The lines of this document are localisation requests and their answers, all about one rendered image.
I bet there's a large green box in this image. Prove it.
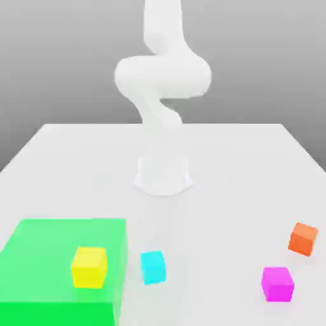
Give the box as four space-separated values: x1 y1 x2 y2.
0 218 128 326

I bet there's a small orange cube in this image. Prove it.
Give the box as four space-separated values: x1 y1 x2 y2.
287 222 319 258

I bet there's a small yellow cube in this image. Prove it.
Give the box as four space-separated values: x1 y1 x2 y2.
71 246 108 290

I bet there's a small cyan cube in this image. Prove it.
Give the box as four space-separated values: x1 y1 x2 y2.
139 250 167 286

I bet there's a small magenta cube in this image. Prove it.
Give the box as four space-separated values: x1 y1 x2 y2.
260 266 295 303

